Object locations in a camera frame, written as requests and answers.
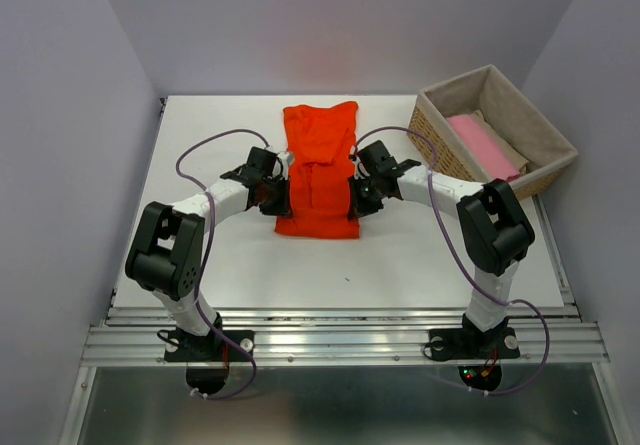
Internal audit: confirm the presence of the orange t shirt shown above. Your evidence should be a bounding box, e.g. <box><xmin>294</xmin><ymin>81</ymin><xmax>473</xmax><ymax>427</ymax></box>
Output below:
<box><xmin>275</xmin><ymin>101</ymin><xmax>360</xmax><ymax>239</ymax></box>

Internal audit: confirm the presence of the wicker basket with liner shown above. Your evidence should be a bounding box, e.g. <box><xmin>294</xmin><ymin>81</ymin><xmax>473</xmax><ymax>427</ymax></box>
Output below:
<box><xmin>409</xmin><ymin>65</ymin><xmax>578</xmax><ymax>199</ymax></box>

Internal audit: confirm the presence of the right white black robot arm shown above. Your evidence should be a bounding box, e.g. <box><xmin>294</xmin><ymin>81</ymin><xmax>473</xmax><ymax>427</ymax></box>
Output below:
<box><xmin>348</xmin><ymin>140</ymin><xmax>535</xmax><ymax>355</ymax></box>

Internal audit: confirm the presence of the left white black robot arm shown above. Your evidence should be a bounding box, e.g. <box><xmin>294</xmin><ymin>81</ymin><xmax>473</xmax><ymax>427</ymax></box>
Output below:
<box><xmin>125</xmin><ymin>147</ymin><xmax>294</xmax><ymax>361</ymax></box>

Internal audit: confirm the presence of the pink rolled t shirt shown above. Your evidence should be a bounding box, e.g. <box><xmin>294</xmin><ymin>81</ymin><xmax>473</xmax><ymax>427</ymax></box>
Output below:
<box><xmin>447</xmin><ymin>115</ymin><xmax>520</xmax><ymax>181</ymax></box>

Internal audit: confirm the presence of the beige rolled t shirt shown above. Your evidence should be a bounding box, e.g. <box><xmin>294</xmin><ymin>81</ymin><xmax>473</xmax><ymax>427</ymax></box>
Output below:
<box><xmin>472</xmin><ymin>110</ymin><xmax>529</xmax><ymax>175</ymax></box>

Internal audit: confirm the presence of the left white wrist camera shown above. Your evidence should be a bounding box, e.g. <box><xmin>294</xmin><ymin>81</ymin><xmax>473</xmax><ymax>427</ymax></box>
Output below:
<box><xmin>276</xmin><ymin>150</ymin><xmax>295</xmax><ymax>168</ymax></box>

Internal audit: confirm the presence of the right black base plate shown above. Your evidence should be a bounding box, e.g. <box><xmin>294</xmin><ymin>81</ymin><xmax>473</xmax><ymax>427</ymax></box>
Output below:
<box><xmin>423</xmin><ymin>327</ymin><xmax>521</xmax><ymax>362</ymax></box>

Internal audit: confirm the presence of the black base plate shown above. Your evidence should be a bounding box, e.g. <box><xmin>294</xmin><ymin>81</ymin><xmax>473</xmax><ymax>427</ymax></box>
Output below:
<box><xmin>423</xmin><ymin>327</ymin><xmax>521</xmax><ymax>362</ymax></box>
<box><xmin>156</xmin><ymin>328</ymin><xmax>249</xmax><ymax>363</ymax></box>

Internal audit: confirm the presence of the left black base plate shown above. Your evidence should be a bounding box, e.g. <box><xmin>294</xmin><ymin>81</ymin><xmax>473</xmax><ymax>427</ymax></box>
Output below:
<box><xmin>156</xmin><ymin>328</ymin><xmax>249</xmax><ymax>363</ymax></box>

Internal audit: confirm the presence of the aluminium mounting rail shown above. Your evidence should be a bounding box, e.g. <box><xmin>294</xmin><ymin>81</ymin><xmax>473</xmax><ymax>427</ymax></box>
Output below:
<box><xmin>81</xmin><ymin>305</ymin><xmax>609</xmax><ymax>367</ymax></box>

